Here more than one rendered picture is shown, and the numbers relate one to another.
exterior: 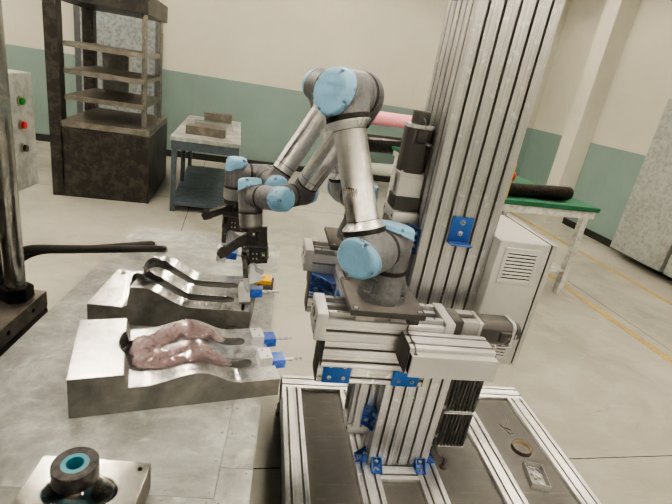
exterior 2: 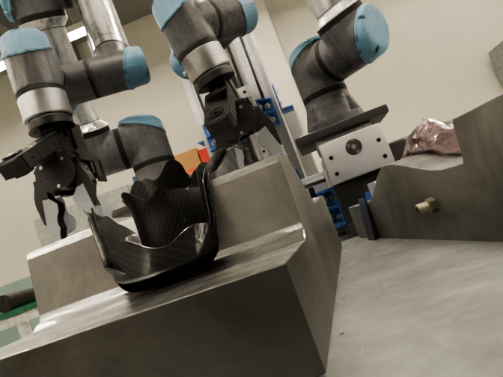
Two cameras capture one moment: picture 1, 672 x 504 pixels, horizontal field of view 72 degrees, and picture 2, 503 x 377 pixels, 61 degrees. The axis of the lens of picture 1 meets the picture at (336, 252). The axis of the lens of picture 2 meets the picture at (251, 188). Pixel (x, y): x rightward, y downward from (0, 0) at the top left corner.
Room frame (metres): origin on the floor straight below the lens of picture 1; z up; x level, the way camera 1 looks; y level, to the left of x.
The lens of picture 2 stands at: (1.16, 0.94, 0.88)
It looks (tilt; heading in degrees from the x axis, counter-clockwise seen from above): 5 degrees up; 290
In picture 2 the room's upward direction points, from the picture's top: 20 degrees counter-clockwise
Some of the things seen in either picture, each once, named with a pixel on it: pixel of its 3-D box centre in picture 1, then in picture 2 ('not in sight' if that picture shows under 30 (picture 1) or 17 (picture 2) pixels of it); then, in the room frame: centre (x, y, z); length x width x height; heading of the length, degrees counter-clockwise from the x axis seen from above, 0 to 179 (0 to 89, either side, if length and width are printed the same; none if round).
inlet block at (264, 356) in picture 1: (280, 359); not in sight; (1.12, 0.11, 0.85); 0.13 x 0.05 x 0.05; 115
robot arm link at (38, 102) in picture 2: (234, 193); (45, 111); (1.64, 0.41, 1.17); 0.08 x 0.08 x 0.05
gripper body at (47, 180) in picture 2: (234, 214); (64, 157); (1.64, 0.40, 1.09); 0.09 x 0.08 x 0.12; 97
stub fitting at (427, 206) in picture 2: not in sight; (426, 206); (1.16, 0.48, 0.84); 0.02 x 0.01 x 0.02; 25
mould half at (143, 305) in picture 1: (180, 291); (210, 255); (1.39, 0.50, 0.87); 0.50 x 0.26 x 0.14; 97
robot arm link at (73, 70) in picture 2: (263, 175); (61, 87); (1.67, 0.31, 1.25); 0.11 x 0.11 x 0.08; 31
